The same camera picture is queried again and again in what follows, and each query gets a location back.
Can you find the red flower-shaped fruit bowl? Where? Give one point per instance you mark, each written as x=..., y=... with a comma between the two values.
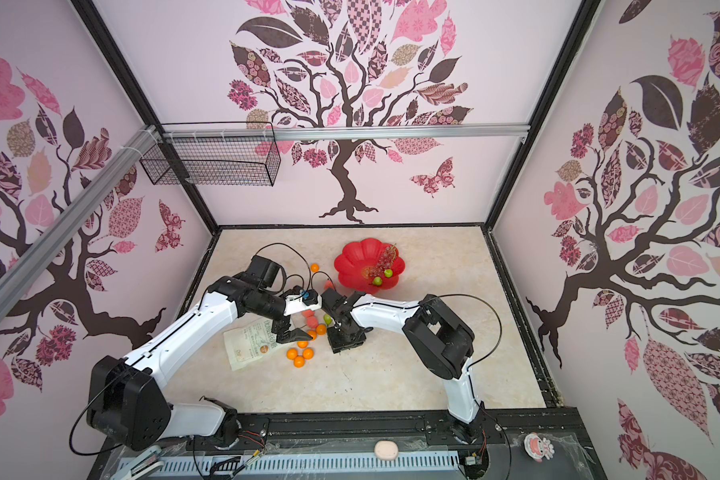
x=355, y=262

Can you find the black wire mesh basket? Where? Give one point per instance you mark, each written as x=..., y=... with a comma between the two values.
x=238, y=153

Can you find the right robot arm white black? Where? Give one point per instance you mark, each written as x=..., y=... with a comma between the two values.
x=441, y=339

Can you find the white stapler tool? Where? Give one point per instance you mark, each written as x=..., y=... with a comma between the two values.
x=143, y=465

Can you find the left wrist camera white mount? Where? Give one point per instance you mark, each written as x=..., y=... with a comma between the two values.
x=308, y=300

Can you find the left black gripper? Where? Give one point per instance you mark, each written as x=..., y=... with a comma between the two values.
x=278, y=327

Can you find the aluminium rail back wall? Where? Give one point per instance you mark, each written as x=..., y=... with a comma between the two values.
x=348, y=132

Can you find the round pink cartoon sticker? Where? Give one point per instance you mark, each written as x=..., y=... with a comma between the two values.
x=538, y=448

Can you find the aluminium rail wall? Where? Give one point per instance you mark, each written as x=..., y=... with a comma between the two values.
x=348, y=132
x=19, y=279

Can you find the white vented cable duct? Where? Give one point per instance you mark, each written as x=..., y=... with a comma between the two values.
x=407, y=465

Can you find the white printed snack pouch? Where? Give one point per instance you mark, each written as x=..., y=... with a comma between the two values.
x=248, y=344

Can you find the purple fake grape bunch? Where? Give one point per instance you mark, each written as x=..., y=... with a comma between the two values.
x=386, y=259

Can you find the aluminium rail left wall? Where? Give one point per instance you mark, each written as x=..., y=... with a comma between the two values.
x=19, y=279

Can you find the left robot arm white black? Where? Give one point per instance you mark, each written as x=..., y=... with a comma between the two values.
x=126, y=399

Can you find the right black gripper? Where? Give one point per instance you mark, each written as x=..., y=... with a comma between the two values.
x=335, y=343

